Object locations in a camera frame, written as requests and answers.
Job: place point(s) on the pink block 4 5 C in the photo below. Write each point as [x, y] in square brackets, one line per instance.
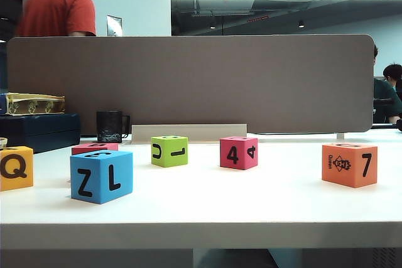
[226, 145]

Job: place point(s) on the pink block R T 4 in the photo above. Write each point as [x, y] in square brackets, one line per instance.
[81, 148]

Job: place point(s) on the orange block 7 2 Q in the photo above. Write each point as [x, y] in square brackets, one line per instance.
[348, 174]

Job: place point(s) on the yellow block Q A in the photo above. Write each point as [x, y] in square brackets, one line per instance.
[19, 183]

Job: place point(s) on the brown desk divider panel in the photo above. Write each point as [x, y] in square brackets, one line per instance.
[204, 83]

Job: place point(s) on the green block Q L U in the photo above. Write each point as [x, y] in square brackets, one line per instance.
[169, 159]

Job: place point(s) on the black mug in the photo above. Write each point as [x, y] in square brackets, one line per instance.
[108, 125]

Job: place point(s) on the red ceiling sign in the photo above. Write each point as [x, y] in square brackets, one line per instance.
[258, 19]

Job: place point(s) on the blue block Z L 3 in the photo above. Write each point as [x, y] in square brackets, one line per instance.
[94, 177]

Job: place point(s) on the ceiling spot lamp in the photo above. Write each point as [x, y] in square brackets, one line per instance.
[301, 24]

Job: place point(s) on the dark blue case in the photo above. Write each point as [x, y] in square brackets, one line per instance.
[41, 130]

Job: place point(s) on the gold ornate box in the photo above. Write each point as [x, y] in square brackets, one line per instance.
[31, 105]

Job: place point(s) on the person in red shirt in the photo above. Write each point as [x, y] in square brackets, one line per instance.
[56, 10]

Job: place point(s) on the person in dark green shirt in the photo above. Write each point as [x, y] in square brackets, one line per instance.
[384, 98]

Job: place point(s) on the small woven basket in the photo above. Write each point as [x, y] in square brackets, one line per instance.
[2, 142]

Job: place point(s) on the wall sign on pillar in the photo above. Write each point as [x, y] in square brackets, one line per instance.
[113, 24]

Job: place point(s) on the white divider foot bracket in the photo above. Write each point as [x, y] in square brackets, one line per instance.
[340, 136]

